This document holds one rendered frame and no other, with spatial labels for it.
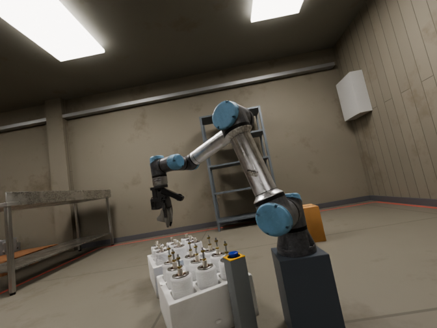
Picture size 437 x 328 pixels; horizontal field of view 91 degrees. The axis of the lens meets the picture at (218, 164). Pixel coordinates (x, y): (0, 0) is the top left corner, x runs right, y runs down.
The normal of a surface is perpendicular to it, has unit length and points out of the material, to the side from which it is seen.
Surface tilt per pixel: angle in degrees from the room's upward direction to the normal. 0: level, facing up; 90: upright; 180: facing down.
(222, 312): 90
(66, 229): 90
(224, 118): 83
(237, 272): 90
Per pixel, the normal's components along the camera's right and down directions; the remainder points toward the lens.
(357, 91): -0.06, -0.11
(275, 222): -0.50, 0.12
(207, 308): 0.39, -0.18
